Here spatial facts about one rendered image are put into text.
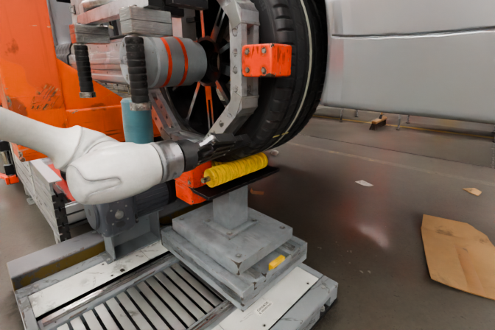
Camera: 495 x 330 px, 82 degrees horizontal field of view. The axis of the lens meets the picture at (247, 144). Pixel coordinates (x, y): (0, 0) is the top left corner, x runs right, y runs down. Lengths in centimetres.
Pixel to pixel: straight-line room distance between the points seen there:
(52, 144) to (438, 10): 77
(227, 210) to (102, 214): 44
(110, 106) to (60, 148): 62
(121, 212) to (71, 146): 52
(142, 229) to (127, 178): 89
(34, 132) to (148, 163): 22
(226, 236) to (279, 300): 28
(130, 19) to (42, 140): 29
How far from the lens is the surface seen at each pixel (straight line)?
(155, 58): 79
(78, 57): 95
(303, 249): 119
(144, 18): 64
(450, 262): 161
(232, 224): 112
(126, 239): 142
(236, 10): 70
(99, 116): 126
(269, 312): 105
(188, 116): 106
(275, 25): 73
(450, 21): 65
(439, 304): 138
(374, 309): 125
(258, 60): 65
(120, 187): 57
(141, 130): 94
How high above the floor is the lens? 84
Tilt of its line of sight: 16 degrees down
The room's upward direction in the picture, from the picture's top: straight up
